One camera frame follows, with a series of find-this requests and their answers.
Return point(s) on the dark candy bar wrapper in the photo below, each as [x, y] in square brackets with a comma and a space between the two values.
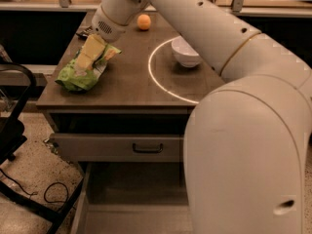
[85, 33]

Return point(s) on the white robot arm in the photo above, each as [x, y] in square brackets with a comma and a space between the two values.
[245, 143]

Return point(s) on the grey drawer cabinet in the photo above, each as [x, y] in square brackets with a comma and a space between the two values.
[144, 79]

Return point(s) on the top drawer with black handle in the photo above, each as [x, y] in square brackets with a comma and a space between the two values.
[120, 137]

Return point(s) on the white bowl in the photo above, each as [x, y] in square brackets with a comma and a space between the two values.
[184, 53]

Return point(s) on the black office chair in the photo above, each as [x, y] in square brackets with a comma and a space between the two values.
[11, 139]

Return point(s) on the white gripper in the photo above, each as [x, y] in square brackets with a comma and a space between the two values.
[105, 27]

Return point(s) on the open middle drawer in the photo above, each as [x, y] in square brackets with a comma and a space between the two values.
[133, 198]

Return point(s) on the orange fruit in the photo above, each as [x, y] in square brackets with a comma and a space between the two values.
[143, 22]

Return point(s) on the green rice chip bag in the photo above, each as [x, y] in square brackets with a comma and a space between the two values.
[81, 81]

